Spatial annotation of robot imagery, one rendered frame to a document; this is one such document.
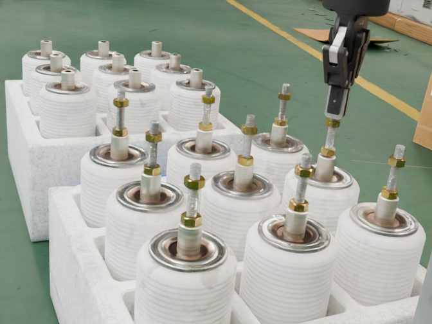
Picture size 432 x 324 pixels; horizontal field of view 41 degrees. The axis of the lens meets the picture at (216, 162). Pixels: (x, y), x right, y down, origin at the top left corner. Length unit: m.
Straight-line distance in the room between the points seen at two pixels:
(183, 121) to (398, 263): 0.55
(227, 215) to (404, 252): 0.20
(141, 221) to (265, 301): 0.15
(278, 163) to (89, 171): 0.26
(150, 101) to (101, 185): 0.34
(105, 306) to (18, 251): 0.46
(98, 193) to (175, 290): 0.24
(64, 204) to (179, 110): 0.37
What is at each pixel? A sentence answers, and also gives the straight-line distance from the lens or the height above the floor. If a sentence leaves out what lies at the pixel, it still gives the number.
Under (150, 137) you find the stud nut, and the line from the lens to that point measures 0.62.
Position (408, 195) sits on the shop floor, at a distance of 1.42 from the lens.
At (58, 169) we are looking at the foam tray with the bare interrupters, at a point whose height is 0.14.
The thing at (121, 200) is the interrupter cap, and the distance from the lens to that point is 0.64.
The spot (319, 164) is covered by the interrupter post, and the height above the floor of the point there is 0.27.
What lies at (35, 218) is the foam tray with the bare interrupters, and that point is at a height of 0.05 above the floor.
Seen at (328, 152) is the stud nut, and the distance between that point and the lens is 0.74.
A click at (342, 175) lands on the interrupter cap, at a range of 0.77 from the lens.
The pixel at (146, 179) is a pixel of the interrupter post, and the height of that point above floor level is 0.28.
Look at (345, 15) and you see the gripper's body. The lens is 0.67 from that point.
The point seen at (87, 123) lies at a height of 0.20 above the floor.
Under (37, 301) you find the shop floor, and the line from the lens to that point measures 0.92.
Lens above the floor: 0.54
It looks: 23 degrees down
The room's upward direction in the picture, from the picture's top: 6 degrees clockwise
